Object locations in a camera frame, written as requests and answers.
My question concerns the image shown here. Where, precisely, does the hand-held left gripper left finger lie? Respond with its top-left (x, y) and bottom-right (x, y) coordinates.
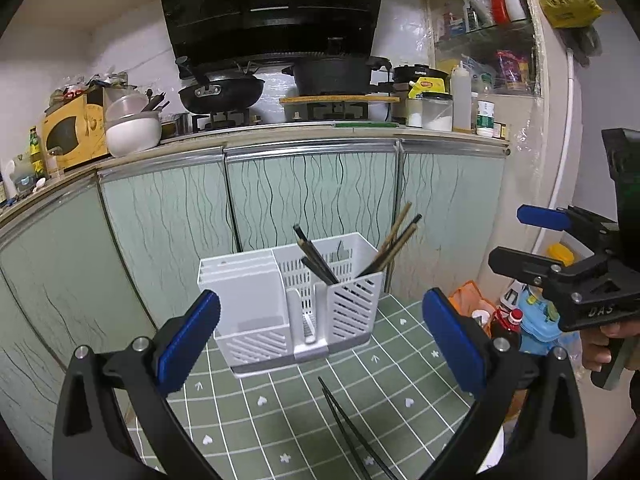
top-left (51, 289), bottom-right (222, 480)

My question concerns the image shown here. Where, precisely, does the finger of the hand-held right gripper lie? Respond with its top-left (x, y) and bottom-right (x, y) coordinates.
top-left (487, 246), bottom-right (626, 306)
top-left (516, 204), bottom-right (622, 252)

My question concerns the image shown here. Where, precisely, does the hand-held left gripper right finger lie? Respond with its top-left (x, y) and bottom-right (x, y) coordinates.
top-left (421, 288), bottom-right (589, 480)

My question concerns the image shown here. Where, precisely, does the white utensil holder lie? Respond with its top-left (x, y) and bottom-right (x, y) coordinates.
top-left (197, 231), bottom-right (387, 378)

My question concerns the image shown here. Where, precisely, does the wooden chopstick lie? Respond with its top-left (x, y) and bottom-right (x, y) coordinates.
top-left (377, 202), bottom-right (414, 260)
top-left (359, 225), bottom-right (419, 279)

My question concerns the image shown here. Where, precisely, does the black chopstick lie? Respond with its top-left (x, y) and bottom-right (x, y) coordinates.
top-left (320, 382), bottom-right (402, 480)
top-left (385, 214), bottom-right (424, 256)
top-left (317, 376), bottom-right (375, 480)
top-left (300, 257), bottom-right (335, 287)
top-left (293, 223), bottom-right (335, 282)
top-left (298, 237), bottom-right (342, 285)

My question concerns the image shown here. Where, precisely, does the person's right hand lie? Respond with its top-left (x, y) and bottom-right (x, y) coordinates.
top-left (581, 319), bottom-right (640, 377)

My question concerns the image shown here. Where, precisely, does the orange plastic bag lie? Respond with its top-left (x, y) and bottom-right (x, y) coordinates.
top-left (446, 280), bottom-right (502, 322)

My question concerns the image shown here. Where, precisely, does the red cap sauce bottle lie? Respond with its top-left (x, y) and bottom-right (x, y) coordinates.
top-left (489, 307), bottom-right (524, 352)

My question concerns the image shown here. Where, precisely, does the white pipe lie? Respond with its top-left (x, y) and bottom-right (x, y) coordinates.
top-left (530, 49), bottom-right (577, 257)

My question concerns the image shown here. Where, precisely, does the green checked tablecloth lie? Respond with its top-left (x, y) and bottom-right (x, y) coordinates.
top-left (120, 292), bottom-right (506, 480)

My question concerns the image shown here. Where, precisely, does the green label plastic bottle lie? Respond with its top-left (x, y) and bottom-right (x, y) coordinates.
top-left (476, 85), bottom-right (496, 137)

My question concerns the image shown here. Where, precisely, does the white squeeze bottle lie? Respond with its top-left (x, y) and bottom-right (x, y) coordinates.
top-left (451, 60), bottom-right (474, 134)

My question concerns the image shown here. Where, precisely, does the jar of white powder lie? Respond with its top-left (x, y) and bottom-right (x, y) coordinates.
top-left (421, 92), bottom-right (454, 134)

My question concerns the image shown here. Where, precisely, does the small white jar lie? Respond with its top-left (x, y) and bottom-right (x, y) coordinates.
top-left (404, 99), bottom-right (425, 129)

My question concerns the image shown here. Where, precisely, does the yellow seasoning pouch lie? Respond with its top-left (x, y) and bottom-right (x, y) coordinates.
top-left (407, 77), bottom-right (447, 102)

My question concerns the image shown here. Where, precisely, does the black electric cooker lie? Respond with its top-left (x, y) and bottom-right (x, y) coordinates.
top-left (392, 64), bottom-right (451, 97)

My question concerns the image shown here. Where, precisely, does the white bowl pot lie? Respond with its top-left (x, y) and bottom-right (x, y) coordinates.
top-left (104, 111), bottom-right (164, 159)

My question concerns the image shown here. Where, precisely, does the round wooden board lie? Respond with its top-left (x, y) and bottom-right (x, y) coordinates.
top-left (278, 94), bottom-right (402, 107)

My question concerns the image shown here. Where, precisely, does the yellow microwave oven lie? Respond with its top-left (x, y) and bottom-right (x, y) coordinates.
top-left (42, 92), bottom-right (109, 172)

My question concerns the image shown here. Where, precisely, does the green glass bottle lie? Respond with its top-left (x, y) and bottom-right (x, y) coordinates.
top-left (28, 126), bottom-right (47, 179)

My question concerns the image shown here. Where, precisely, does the clear plastic lid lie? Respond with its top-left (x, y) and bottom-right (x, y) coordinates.
top-left (104, 92), bottom-right (151, 122)

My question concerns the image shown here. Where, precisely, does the black wok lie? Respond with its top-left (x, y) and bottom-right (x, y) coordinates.
top-left (175, 57), bottom-right (266, 114)

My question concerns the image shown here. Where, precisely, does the gas stove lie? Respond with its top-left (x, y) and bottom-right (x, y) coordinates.
top-left (189, 102), bottom-right (392, 134)

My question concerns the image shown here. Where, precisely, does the black cooking pot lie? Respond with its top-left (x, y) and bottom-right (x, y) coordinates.
top-left (282, 55), bottom-right (392, 98)

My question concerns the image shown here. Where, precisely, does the black range hood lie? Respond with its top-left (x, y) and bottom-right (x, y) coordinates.
top-left (155, 0), bottom-right (389, 68)

